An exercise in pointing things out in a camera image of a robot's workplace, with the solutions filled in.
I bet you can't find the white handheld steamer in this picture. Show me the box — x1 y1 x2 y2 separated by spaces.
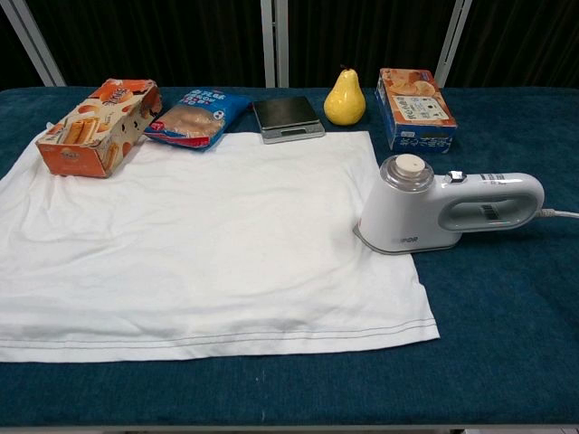
353 154 546 254

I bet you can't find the white cloth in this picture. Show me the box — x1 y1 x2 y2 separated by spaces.
0 129 441 363

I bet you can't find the silver digital kitchen scale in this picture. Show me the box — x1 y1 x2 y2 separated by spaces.
252 95 327 146

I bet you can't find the yellow pear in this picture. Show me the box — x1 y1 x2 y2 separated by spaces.
323 64 366 127

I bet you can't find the blue snack bag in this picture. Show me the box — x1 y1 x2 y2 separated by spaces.
143 85 253 151

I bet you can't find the blue and orange cookie box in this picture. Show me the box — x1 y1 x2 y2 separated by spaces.
374 67 459 154

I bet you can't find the open orange snack box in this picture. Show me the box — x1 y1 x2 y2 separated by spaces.
34 79 164 179

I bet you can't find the black curtain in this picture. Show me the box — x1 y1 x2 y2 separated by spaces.
0 0 579 90

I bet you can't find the dark blue table cover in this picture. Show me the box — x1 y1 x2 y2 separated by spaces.
0 86 579 429

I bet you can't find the upright aluminium frame post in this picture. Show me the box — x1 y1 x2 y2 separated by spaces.
261 0 290 89

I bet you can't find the slanted aluminium frame post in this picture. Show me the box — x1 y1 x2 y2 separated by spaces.
433 0 474 88
0 0 67 88

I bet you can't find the white power cable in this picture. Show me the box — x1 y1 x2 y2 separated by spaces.
540 207 579 222

